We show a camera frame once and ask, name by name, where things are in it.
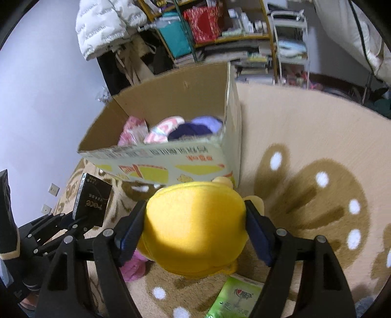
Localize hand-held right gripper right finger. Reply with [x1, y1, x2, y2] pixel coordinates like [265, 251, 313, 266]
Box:
[244, 200, 358, 318]

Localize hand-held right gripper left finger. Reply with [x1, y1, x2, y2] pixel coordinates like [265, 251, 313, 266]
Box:
[35, 200, 147, 318]

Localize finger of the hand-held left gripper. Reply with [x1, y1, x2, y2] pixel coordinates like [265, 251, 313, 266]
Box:
[18, 213, 75, 242]
[33, 218, 104, 258]

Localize black tissue box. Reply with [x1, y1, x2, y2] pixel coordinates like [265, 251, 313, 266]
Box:
[72, 173, 113, 228]

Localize yellow plush toy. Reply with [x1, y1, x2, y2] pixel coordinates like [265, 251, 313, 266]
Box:
[137, 176, 266, 279]

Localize pink tissue packet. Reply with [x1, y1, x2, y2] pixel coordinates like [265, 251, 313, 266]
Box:
[118, 115, 150, 147]

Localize pink swirl roll plush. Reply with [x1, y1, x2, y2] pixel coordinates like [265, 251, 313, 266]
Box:
[143, 115, 185, 144]

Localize purple plush doll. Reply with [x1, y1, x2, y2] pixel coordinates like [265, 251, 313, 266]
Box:
[168, 115, 223, 142]

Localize cardboard box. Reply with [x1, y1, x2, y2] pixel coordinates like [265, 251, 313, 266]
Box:
[76, 61, 243, 188]

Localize pink plush doll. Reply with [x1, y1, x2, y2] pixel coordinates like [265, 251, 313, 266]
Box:
[119, 251, 150, 282]

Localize green tissue pack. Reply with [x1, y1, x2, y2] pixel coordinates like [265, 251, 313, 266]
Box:
[205, 273, 265, 318]

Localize black hanging clothes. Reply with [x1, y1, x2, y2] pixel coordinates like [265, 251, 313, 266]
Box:
[96, 46, 135, 95]

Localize stack of books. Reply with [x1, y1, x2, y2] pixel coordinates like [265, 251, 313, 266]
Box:
[174, 46, 275, 84]

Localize beige hanging trousers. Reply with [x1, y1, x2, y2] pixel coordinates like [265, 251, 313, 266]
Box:
[114, 43, 156, 86]

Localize wooden shelf unit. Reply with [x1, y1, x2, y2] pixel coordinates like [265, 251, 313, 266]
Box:
[137, 0, 280, 84]

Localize white puffer jacket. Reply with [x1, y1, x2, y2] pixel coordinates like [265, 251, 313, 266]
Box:
[75, 0, 149, 62]

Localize teal bag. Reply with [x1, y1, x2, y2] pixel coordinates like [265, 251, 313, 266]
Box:
[157, 12, 194, 60]

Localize white trolley cart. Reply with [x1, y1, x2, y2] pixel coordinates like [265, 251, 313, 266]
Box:
[270, 11, 310, 89]

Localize group of cosmetic bottles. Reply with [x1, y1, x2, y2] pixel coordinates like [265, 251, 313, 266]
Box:
[228, 8, 268, 34]

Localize red patterned bag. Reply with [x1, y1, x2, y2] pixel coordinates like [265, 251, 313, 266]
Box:
[183, 6, 225, 43]

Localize white folded bedding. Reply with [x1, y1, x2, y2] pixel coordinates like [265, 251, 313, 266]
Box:
[312, 0, 391, 83]

